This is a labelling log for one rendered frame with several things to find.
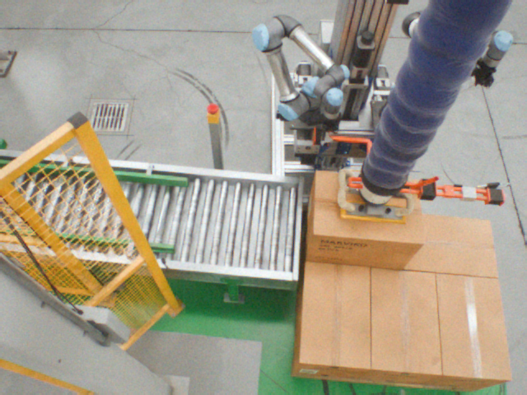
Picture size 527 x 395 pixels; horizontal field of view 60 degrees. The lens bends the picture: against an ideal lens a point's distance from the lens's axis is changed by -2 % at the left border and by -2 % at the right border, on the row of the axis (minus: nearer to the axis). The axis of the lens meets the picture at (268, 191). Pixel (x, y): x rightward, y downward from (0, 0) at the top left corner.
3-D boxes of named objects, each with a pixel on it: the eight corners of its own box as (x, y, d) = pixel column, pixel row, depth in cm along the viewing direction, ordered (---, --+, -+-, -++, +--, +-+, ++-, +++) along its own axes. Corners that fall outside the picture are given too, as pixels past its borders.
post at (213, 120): (216, 196, 365) (206, 115, 278) (217, 188, 369) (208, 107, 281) (225, 197, 365) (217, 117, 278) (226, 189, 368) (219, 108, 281)
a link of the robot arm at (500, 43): (506, 26, 198) (519, 39, 195) (494, 45, 208) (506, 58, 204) (492, 31, 196) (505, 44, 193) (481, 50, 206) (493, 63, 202)
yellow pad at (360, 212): (340, 218, 242) (342, 214, 238) (340, 201, 247) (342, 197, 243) (405, 225, 242) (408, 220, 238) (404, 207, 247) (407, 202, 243)
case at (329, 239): (305, 261, 285) (313, 234, 250) (307, 202, 304) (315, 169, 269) (403, 269, 284) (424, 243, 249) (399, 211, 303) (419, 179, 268)
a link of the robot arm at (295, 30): (285, 17, 247) (347, 83, 239) (269, 26, 244) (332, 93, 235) (289, 2, 237) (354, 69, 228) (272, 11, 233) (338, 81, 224)
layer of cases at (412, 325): (293, 373, 291) (299, 363, 256) (302, 228, 339) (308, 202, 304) (481, 388, 290) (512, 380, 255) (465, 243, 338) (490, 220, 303)
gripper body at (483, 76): (473, 87, 217) (484, 69, 206) (469, 73, 221) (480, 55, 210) (489, 88, 217) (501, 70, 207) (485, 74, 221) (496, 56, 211)
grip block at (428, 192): (417, 200, 238) (421, 194, 233) (416, 183, 243) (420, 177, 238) (433, 202, 238) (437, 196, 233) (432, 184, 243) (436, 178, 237)
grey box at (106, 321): (74, 336, 169) (43, 316, 143) (78, 322, 172) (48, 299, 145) (128, 342, 169) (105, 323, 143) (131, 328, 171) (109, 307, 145)
